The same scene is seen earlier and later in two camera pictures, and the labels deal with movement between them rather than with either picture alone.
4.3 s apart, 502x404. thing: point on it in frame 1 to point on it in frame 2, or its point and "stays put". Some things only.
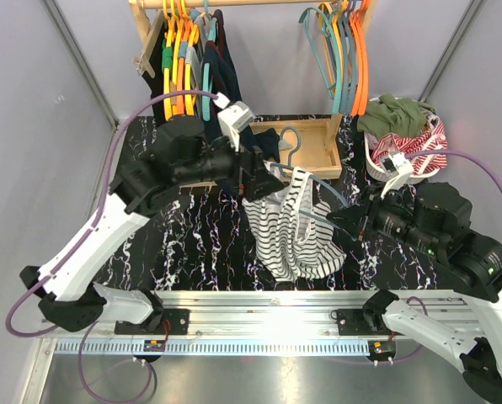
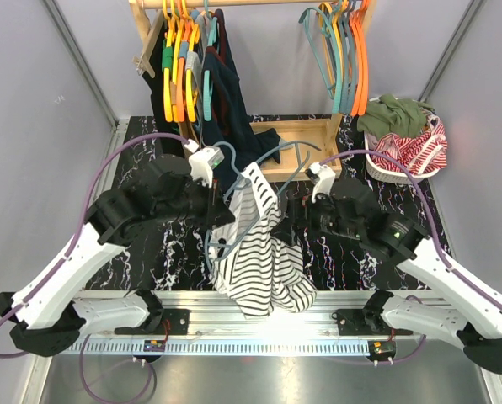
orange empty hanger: (360, 21) stays put
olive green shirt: (393, 115) stays put
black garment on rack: (156, 83) stays put
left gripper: (257, 182) to (218, 212)
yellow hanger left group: (170, 52) stays put
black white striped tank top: (294, 231) to (262, 273)
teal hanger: (337, 56) stays put
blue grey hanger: (288, 167) to (298, 162)
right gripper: (354, 220) to (301, 213)
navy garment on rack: (224, 80) stays put
